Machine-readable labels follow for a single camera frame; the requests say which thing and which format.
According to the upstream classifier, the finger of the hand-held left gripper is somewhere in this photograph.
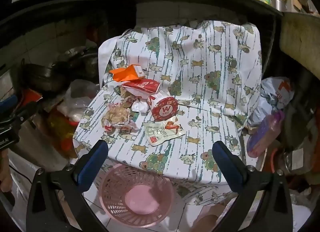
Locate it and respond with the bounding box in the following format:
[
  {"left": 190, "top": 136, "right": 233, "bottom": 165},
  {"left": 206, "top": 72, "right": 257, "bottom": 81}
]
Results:
[
  {"left": 0, "top": 95, "right": 19, "bottom": 113},
  {"left": 0, "top": 100, "right": 44, "bottom": 129}
]

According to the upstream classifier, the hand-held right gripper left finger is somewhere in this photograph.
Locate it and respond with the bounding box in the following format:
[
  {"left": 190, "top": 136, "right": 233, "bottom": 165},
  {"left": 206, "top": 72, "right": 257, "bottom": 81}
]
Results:
[{"left": 26, "top": 139, "right": 110, "bottom": 232}]

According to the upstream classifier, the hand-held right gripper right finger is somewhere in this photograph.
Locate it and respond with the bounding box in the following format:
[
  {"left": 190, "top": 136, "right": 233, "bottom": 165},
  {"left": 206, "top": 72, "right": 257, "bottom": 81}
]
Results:
[{"left": 212, "top": 141, "right": 293, "bottom": 232}]

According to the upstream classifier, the greasy paper wrapper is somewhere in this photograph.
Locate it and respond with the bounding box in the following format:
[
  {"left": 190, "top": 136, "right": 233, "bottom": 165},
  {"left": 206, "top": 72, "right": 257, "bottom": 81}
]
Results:
[{"left": 101, "top": 100, "right": 139, "bottom": 135}]

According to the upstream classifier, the pink plastic mesh basket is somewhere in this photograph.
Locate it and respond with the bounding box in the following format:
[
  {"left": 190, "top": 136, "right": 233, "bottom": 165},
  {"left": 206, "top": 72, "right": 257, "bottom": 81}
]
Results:
[{"left": 101, "top": 164, "right": 175, "bottom": 225}]

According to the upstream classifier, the white napkin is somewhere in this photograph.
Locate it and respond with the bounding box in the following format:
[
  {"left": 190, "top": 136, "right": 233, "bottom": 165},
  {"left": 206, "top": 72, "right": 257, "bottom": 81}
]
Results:
[{"left": 131, "top": 97, "right": 150, "bottom": 113}]

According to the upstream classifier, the red round paper cup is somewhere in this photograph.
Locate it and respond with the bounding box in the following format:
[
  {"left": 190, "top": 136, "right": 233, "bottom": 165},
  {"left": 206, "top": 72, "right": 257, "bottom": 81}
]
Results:
[{"left": 147, "top": 93, "right": 178, "bottom": 122}]

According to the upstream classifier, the red and white paper wrapper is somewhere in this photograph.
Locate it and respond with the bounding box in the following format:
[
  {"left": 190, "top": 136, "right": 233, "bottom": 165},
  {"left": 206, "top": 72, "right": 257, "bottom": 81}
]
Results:
[{"left": 117, "top": 79, "right": 160, "bottom": 96}]

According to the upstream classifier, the orange paper carton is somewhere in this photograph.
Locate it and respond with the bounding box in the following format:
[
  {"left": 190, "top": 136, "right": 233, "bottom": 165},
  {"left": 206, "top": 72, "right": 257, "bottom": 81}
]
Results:
[{"left": 109, "top": 64, "right": 145, "bottom": 82}]

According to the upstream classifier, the person's left hand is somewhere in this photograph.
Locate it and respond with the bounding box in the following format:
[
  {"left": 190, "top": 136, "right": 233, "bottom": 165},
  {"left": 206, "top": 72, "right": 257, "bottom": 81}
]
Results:
[{"left": 0, "top": 148, "right": 13, "bottom": 194}]

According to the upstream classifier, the yellow plastic bag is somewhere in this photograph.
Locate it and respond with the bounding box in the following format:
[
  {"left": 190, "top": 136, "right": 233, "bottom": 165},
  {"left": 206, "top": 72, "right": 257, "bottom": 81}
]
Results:
[{"left": 47, "top": 112, "right": 75, "bottom": 147}]

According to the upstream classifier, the red plastic basin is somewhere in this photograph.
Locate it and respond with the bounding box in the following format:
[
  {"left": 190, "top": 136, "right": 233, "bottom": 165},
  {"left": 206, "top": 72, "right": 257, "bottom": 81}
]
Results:
[{"left": 265, "top": 147, "right": 285, "bottom": 172}]

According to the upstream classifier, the purple plastic container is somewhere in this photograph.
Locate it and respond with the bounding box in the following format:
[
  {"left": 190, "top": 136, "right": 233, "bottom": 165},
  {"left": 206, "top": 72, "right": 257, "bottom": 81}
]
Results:
[{"left": 246, "top": 110, "right": 285, "bottom": 157}]

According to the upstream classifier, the clear plastic bag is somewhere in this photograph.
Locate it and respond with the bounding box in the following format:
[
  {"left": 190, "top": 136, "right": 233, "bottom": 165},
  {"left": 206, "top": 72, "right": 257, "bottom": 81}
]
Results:
[{"left": 57, "top": 79, "right": 100, "bottom": 122}]

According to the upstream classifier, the white plastic sack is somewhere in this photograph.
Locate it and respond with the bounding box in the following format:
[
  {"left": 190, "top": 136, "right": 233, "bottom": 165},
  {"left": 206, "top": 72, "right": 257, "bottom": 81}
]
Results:
[{"left": 5, "top": 152, "right": 38, "bottom": 222}]

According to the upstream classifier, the white sauce packet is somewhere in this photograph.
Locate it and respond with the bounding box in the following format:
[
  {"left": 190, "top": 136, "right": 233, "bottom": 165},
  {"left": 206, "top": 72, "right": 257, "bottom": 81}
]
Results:
[{"left": 144, "top": 121, "right": 186, "bottom": 146}]

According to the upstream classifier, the small orange torn scrap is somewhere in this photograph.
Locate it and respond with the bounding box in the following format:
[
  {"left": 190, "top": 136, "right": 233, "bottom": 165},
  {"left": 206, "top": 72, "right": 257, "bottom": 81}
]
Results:
[{"left": 164, "top": 121, "right": 181, "bottom": 131}]

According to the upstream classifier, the white and blue plastic bag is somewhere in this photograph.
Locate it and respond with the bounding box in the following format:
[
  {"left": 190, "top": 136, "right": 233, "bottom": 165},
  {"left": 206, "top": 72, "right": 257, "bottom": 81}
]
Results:
[{"left": 246, "top": 77, "right": 293, "bottom": 127}]

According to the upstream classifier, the animal print white cloth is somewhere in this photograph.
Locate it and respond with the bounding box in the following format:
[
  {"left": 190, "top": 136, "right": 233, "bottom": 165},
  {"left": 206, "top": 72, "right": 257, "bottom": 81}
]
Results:
[{"left": 72, "top": 19, "right": 263, "bottom": 206}]

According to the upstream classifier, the steel pot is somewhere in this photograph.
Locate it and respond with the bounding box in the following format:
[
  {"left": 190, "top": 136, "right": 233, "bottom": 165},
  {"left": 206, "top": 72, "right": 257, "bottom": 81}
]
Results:
[{"left": 271, "top": 0, "right": 285, "bottom": 12}]

